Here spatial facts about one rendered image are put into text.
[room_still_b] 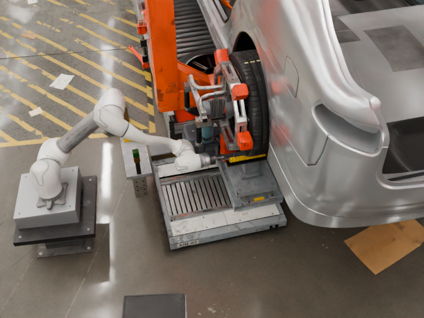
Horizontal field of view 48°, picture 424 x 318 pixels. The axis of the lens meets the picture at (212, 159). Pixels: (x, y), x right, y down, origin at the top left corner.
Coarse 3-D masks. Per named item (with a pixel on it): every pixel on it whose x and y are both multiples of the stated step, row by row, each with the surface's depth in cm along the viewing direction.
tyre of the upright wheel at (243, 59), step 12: (240, 60) 281; (252, 60) 281; (240, 72) 280; (252, 72) 276; (252, 84) 272; (264, 84) 273; (252, 96) 271; (264, 96) 272; (252, 108) 272; (264, 108) 273; (252, 120) 274; (264, 120) 275; (252, 132) 279; (264, 132) 279; (264, 144) 286
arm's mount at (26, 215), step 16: (64, 176) 319; (80, 176) 329; (32, 192) 311; (80, 192) 323; (16, 208) 302; (32, 208) 302; (64, 208) 300; (16, 224) 301; (32, 224) 303; (48, 224) 305
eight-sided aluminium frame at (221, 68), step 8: (224, 64) 288; (216, 72) 305; (224, 72) 285; (232, 72) 282; (216, 80) 314; (232, 80) 277; (216, 96) 324; (232, 96) 275; (232, 104) 279; (240, 104) 277; (224, 120) 329; (240, 120) 276; (224, 128) 324; (224, 136) 318; (232, 136) 317; (232, 144) 298
